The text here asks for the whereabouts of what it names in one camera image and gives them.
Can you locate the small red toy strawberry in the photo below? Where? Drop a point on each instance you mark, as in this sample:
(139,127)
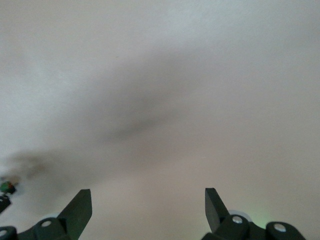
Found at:
(6,186)

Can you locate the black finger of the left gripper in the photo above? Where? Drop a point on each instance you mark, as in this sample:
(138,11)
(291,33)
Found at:
(4,203)

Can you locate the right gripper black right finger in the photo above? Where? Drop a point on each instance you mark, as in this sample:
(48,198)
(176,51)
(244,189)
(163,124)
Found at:
(216,212)

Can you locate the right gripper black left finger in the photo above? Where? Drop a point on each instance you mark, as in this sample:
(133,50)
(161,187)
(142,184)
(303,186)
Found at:
(75,215)

